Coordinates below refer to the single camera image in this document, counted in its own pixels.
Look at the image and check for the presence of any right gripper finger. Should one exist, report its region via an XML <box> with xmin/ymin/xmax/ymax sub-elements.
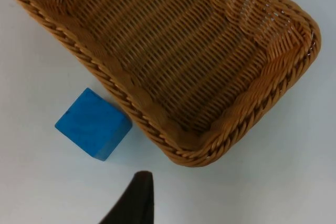
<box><xmin>98</xmin><ymin>170</ymin><xmax>154</xmax><ymax>224</ymax></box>

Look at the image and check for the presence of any blue cube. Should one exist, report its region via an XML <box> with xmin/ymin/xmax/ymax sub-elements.
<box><xmin>54</xmin><ymin>87</ymin><xmax>133</xmax><ymax>162</ymax></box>

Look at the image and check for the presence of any pale brown wicker basket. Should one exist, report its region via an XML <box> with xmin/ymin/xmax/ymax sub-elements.
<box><xmin>7</xmin><ymin>0</ymin><xmax>322</xmax><ymax>168</ymax></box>

